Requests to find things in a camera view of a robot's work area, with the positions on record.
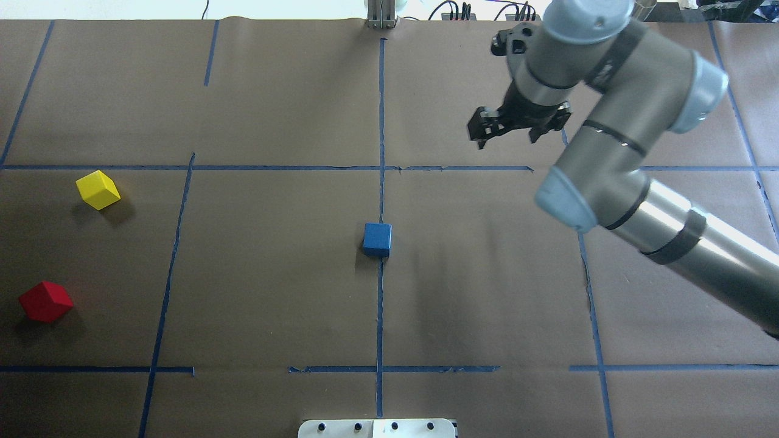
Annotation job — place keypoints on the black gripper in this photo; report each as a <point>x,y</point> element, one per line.
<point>524,110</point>

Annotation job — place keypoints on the blue wooden block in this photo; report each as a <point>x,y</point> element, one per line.
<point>377,240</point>

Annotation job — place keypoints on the red wooden block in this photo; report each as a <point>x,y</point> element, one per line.
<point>46,302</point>

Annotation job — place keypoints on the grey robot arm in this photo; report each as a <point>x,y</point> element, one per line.
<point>648,85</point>

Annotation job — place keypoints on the orange black connector box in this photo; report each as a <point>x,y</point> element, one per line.
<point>518,11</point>
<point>458,11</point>

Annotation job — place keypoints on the yellow wooden block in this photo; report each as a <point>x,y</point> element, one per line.
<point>98,190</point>

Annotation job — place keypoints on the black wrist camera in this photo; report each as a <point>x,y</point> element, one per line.
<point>513,43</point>

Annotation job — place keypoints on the aluminium frame post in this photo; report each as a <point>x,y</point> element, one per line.
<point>381,14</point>

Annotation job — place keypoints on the white camera post with base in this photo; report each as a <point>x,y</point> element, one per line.
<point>435,427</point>

